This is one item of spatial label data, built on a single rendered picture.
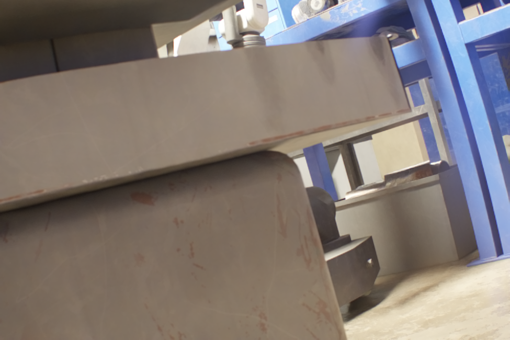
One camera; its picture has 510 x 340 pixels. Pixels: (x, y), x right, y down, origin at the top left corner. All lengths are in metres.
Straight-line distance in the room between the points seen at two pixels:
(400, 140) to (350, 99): 8.17
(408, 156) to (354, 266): 6.69
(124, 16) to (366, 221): 2.13
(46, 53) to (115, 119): 0.10
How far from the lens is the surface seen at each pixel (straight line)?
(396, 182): 2.54
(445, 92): 2.18
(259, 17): 1.93
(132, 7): 0.47
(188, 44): 2.04
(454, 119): 2.18
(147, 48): 0.56
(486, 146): 2.13
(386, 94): 0.61
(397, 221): 2.50
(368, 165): 7.17
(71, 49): 0.52
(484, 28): 2.10
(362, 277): 2.10
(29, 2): 0.42
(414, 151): 8.66
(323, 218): 2.23
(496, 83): 8.11
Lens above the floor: 0.37
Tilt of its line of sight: 3 degrees up
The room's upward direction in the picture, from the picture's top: 16 degrees counter-clockwise
